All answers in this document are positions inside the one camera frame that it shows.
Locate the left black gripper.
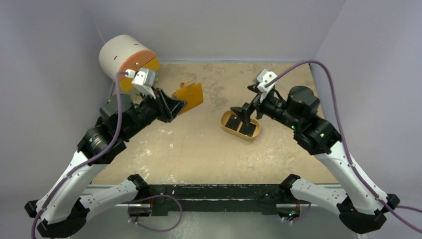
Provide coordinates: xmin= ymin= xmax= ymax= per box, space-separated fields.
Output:
xmin=121 ymin=86 xmax=187 ymax=140

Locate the orange oval tray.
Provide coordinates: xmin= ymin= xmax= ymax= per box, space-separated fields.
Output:
xmin=220 ymin=110 xmax=261 ymax=141

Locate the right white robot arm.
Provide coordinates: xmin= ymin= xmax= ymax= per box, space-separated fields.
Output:
xmin=231 ymin=85 xmax=400 ymax=234

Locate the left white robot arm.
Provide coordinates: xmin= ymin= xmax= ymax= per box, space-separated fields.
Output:
xmin=25 ymin=88 xmax=187 ymax=239

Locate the black card stack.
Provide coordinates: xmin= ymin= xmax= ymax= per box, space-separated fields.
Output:
xmin=224 ymin=114 xmax=242 ymax=131

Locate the loose black credit card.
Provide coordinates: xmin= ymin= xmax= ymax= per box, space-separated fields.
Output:
xmin=238 ymin=122 xmax=259 ymax=138

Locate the white round mini drawer chest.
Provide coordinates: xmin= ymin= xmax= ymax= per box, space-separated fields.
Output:
xmin=99 ymin=35 xmax=160 ymax=81

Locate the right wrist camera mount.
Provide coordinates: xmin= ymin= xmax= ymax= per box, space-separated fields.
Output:
xmin=255 ymin=69 xmax=277 ymax=103

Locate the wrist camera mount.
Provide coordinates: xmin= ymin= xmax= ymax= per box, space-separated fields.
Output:
xmin=255 ymin=69 xmax=277 ymax=103
xmin=125 ymin=67 xmax=156 ymax=99

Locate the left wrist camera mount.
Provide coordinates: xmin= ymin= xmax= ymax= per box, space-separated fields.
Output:
xmin=125 ymin=67 xmax=156 ymax=99

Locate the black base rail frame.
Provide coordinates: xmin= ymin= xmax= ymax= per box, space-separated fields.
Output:
xmin=75 ymin=174 xmax=350 ymax=219

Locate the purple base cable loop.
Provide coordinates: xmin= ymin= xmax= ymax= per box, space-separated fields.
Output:
xmin=126 ymin=194 xmax=184 ymax=233

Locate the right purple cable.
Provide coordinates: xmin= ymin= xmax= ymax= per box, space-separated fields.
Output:
xmin=263 ymin=60 xmax=422 ymax=233

